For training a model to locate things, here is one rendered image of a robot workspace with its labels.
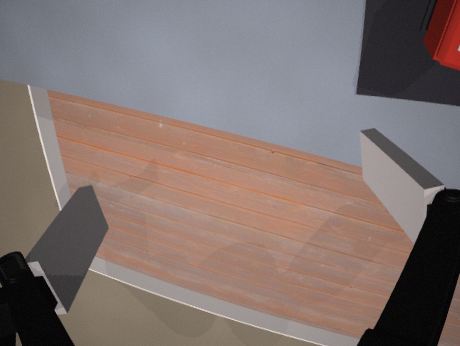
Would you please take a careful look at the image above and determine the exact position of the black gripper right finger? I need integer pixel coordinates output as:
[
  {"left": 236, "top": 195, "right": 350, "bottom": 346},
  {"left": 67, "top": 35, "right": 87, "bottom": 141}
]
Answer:
[{"left": 357, "top": 128, "right": 460, "bottom": 346}]

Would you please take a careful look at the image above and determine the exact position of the red self-inking stamp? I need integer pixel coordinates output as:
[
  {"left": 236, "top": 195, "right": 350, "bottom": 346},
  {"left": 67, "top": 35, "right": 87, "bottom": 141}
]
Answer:
[{"left": 420, "top": 0, "right": 460, "bottom": 70}]

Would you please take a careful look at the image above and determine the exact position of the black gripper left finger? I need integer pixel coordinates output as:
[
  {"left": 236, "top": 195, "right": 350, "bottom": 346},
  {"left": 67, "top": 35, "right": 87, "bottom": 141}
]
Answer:
[{"left": 0, "top": 185, "right": 109, "bottom": 346}]

